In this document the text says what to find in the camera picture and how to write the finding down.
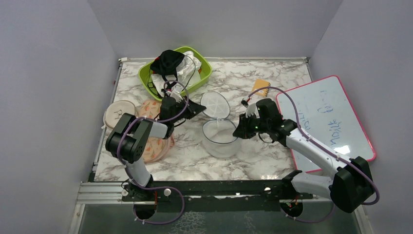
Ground white bra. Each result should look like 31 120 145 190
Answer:
151 51 202 98

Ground pink framed whiteboard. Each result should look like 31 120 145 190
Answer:
276 76 376 161

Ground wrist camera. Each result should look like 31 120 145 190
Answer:
241 97 258 117
166 82 184 102

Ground floral peach laundry bag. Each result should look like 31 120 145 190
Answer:
137 99 175 164

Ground white mesh laundry bag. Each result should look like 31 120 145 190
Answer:
200 91 241 158

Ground black bra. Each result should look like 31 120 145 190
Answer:
148 49 197 98

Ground round beige laundry bag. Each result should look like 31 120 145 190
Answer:
101 100 136 129

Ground small orange notebook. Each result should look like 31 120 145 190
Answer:
252 79 271 97

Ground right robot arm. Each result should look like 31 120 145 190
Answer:
233 98 380 213

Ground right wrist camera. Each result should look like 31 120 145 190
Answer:
241 97 258 117

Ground green plastic basin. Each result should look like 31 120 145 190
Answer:
138 46 212 101

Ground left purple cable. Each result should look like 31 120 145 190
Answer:
116 80 191 195

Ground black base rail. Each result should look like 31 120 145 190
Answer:
121 179 313 213

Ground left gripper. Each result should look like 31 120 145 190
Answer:
171 96 206 123

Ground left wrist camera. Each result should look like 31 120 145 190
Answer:
166 82 184 102

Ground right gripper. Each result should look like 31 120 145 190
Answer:
233 111 270 139

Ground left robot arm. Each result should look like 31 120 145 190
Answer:
105 97 207 200

